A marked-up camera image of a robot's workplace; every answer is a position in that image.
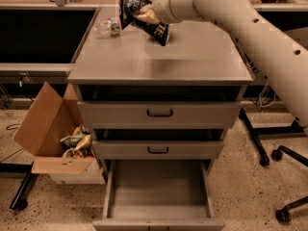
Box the white cables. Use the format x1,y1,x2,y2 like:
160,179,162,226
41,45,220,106
256,82,277,109

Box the black table leg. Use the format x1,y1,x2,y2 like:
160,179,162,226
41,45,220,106
239,109,308,167
0,163,33,211

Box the clear plastic water bottle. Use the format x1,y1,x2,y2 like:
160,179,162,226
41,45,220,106
93,17,121,39

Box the black office chair base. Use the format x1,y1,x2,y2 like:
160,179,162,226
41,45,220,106
270,144,308,224

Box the top grey drawer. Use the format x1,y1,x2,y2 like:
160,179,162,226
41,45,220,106
78,101,241,129

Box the black table leg right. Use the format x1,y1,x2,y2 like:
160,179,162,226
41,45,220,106
239,109,308,167

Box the brown cardboard box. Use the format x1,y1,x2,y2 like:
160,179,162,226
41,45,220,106
13,82,105,185

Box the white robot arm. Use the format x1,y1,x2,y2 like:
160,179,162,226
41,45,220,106
150,0,308,129

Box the blue chip bag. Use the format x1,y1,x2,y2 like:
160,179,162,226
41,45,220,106
119,0,168,46

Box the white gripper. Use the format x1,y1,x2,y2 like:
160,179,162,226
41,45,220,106
134,0,204,24

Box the bottom grey open drawer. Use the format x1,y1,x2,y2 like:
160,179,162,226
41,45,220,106
92,160,225,231

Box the grey drawer cabinet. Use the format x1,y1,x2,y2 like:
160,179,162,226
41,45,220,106
66,6,254,178

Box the black table leg left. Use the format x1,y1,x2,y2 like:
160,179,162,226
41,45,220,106
0,163,33,211

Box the snack bags in box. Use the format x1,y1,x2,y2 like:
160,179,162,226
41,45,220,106
60,125,94,159

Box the middle grey drawer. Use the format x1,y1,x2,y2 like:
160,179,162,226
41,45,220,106
93,141,223,160

